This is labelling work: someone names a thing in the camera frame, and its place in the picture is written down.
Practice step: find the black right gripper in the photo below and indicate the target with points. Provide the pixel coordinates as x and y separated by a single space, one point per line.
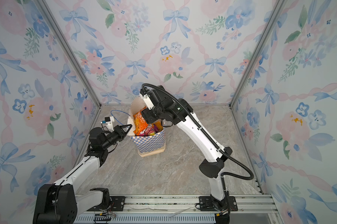
147 114

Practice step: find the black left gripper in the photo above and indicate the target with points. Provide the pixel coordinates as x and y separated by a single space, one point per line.
119 131

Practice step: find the orange snack packet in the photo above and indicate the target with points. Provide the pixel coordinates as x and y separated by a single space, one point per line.
140 123

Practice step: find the yellow mango gummy bag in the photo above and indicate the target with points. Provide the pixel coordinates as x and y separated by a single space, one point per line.
158 127

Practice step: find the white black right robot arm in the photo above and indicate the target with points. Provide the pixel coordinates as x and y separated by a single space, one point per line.
213 164

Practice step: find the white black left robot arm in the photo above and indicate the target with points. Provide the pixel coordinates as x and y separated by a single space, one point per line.
57 203

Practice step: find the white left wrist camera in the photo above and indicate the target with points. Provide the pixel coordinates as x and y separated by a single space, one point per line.
108 123

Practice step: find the metal base rail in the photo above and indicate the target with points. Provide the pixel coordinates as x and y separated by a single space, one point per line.
172 209

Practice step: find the aluminium corner post left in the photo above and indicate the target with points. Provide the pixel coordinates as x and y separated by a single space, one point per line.
49 17

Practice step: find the aluminium corner post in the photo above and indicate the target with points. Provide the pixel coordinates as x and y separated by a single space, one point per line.
275 14
49 17

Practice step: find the aluminium corner post right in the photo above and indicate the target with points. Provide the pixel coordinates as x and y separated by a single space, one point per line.
275 14

